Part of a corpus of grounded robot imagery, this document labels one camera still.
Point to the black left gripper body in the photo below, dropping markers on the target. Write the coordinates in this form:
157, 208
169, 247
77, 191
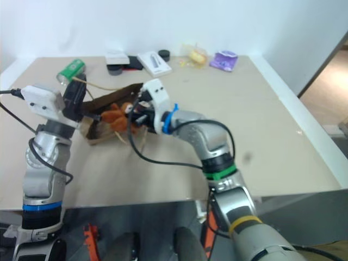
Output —
71, 104

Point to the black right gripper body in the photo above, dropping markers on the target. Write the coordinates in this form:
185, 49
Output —
145, 114

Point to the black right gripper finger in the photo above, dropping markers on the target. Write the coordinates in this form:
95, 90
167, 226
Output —
138, 120
136, 104

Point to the orange plush toy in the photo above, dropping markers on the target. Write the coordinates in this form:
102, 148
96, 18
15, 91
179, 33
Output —
117, 117

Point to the brown paper bag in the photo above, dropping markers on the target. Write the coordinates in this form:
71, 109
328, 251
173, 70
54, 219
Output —
108, 98

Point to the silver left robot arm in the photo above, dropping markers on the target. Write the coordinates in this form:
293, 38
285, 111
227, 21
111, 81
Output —
40, 168

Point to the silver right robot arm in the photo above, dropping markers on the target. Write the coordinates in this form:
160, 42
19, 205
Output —
214, 144

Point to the yellow toy in clear bag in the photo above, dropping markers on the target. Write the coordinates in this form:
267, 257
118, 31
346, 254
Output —
197, 55

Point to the purple plastic bag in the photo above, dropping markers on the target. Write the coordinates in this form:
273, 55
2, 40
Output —
224, 61

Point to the green metal can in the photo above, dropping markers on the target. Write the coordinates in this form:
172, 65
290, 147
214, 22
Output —
71, 71

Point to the red pen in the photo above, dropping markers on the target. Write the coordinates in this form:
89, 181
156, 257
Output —
130, 69

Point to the grey tape roll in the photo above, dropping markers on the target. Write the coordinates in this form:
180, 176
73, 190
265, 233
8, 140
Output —
114, 69

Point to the black flat case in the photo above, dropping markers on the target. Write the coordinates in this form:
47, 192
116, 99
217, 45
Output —
135, 62

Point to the small white box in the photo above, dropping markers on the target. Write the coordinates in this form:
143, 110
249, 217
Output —
117, 57

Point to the white box with device print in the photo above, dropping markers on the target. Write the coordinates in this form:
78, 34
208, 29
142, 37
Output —
154, 63

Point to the black round puck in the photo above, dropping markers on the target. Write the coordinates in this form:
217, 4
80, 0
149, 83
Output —
164, 54

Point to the orange and black tool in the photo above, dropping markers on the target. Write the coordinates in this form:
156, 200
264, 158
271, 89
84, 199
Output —
210, 231
91, 239

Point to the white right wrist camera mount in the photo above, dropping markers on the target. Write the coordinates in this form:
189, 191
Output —
159, 93

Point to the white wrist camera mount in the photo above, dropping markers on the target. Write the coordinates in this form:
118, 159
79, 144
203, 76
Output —
40, 99
159, 93

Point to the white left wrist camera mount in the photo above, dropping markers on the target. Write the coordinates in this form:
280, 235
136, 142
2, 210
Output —
40, 99

